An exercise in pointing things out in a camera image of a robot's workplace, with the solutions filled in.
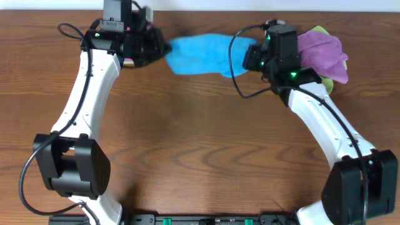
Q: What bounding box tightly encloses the crumpled green cloth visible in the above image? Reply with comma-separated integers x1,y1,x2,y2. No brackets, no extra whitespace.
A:
309,26,349,94

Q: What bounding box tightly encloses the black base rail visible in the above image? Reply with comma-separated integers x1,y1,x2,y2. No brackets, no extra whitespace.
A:
48,213,301,225

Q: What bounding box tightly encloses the folded purple cloth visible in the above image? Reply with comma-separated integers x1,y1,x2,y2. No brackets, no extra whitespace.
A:
123,58,135,68

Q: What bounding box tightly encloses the crumpled purple cloth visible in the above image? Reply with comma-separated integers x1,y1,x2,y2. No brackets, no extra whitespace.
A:
297,31,349,84

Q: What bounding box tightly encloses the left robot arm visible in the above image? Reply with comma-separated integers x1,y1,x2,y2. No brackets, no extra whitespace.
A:
32,1,171,224

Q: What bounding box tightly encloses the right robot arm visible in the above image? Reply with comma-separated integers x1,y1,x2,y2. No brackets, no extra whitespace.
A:
243,20,398,224

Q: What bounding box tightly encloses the blue microfiber cloth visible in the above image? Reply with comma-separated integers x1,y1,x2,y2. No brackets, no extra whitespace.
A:
166,33,256,78

